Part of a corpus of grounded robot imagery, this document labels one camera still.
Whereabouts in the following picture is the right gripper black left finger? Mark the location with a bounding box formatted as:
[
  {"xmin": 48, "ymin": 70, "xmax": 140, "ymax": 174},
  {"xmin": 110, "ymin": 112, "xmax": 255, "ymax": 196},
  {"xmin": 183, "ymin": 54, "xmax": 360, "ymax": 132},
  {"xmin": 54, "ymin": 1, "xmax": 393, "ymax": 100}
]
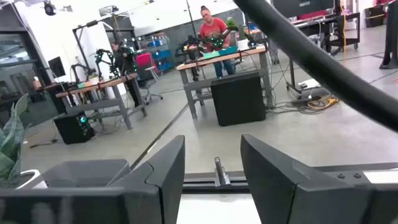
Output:
[{"xmin": 107, "ymin": 134, "xmax": 187, "ymax": 224}]

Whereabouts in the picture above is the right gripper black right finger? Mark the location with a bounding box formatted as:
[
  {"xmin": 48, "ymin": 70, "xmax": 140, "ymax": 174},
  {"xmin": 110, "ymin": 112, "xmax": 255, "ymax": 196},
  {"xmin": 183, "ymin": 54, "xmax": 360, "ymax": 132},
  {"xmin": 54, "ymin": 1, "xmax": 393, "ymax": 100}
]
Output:
[{"xmin": 240, "ymin": 134, "xmax": 374, "ymax": 224}]

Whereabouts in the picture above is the black box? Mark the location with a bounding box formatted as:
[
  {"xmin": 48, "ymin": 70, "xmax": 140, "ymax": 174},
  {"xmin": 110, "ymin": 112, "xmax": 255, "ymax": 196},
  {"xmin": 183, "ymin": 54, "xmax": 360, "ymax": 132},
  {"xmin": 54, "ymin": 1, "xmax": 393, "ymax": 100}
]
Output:
[{"xmin": 210, "ymin": 72, "xmax": 267, "ymax": 127}]

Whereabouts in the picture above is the black computer tower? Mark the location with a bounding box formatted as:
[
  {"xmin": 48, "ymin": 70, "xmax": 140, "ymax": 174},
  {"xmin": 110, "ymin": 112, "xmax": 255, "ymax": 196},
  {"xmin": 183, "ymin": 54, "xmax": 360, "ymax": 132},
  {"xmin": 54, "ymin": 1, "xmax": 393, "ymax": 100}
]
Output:
[{"xmin": 53, "ymin": 111, "xmax": 96, "ymax": 146}]

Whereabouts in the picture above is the wooden top workbench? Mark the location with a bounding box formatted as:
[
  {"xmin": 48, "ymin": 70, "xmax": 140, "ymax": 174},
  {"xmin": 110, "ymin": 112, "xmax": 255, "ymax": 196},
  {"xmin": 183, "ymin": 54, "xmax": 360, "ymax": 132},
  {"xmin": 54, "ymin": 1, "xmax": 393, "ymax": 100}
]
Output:
[
  {"xmin": 175, "ymin": 44, "xmax": 275, "ymax": 119},
  {"xmin": 55, "ymin": 73, "xmax": 149, "ymax": 131}
]

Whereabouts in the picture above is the pink office chair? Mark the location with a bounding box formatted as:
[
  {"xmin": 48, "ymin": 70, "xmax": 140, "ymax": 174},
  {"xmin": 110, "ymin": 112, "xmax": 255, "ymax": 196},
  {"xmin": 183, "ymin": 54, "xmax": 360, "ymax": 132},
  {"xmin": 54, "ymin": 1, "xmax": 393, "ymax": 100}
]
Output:
[{"xmin": 135, "ymin": 52, "xmax": 164, "ymax": 106}]

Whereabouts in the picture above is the person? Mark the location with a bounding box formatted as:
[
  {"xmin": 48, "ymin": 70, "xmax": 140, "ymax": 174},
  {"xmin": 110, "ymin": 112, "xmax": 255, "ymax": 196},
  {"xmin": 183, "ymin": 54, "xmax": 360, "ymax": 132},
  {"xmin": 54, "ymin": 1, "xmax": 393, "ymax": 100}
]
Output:
[
  {"xmin": 198, "ymin": 5, "xmax": 237, "ymax": 78},
  {"xmin": 110, "ymin": 41, "xmax": 141, "ymax": 108}
]

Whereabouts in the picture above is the shelf with blue bins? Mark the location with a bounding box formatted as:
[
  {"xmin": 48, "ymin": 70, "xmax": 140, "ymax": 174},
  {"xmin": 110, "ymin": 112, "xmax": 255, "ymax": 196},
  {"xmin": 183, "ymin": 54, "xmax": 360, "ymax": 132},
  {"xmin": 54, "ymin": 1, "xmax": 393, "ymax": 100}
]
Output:
[{"xmin": 136, "ymin": 33, "xmax": 175, "ymax": 74}]

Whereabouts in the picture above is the teal tray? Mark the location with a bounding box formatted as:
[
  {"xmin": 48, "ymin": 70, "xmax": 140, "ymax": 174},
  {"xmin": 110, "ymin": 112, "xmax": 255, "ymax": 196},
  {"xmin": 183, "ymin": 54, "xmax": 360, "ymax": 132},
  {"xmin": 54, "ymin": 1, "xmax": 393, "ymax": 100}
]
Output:
[{"xmin": 203, "ymin": 45, "xmax": 239, "ymax": 60}]

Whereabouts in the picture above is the snake plant in white pot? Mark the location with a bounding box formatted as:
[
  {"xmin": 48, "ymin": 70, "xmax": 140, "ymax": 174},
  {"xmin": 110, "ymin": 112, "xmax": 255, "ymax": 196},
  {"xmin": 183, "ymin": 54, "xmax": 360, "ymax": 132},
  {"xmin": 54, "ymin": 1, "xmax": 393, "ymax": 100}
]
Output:
[{"xmin": 0, "ymin": 93, "xmax": 48, "ymax": 190}]

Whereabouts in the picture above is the black cart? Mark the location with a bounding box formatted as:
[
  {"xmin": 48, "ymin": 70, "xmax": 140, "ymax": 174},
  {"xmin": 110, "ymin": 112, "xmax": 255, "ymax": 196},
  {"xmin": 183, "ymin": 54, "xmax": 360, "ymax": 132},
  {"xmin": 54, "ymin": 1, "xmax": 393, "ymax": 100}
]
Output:
[{"xmin": 323, "ymin": 12, "xmax": 361, "ymax": 52}]

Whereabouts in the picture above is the large black monitor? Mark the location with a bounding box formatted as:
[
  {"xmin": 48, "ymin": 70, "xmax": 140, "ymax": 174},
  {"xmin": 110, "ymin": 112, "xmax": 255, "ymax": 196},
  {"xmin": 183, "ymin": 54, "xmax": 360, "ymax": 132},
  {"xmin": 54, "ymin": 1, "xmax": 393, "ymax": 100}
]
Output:
[{"xmin": 269, "ymin": 0, "xmax": 336, "ymax": 19}]

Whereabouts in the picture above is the black ceiling spotlight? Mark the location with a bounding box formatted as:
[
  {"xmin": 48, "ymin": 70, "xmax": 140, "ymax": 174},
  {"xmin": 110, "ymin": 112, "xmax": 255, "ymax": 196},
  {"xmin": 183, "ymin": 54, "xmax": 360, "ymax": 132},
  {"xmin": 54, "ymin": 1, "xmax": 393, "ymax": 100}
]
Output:
[{"xmin": 43, "ymin": 0, "xmax": 57, "ymax": 16}]

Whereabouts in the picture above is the table frame clamp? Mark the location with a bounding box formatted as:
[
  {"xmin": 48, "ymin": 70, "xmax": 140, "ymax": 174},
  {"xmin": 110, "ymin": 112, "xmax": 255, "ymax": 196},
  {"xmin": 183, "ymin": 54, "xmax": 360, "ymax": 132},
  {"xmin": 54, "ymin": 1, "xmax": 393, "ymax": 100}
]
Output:
[{"xmin": 213, "ymin": 156, "xmax": 231, "ymax": 187}]

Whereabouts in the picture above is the yellow cable bundle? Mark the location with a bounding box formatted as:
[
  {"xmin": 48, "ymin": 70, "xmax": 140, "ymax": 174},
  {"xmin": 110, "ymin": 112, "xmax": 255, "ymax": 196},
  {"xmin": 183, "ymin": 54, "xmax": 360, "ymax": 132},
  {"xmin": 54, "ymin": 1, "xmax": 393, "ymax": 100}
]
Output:
[{"xmin": 306, "ymin": 95, "xmax": 340, "ymax": 111}]

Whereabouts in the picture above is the black cable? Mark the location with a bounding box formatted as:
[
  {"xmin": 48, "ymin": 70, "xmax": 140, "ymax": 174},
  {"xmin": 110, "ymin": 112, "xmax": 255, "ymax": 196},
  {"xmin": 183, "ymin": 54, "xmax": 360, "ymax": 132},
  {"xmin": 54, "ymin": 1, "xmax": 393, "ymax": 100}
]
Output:
[{"xmin": 233, "ymin": 0, "xmax": 398, "ymax": 133}]

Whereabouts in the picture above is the black stand post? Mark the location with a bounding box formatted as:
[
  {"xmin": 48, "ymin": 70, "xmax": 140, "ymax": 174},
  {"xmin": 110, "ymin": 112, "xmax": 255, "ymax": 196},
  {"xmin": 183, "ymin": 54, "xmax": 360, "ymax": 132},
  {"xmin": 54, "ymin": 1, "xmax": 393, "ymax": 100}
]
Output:
[{"xmin": 379, "ymin": 0, "xmax": 398, "ymax": 70}]

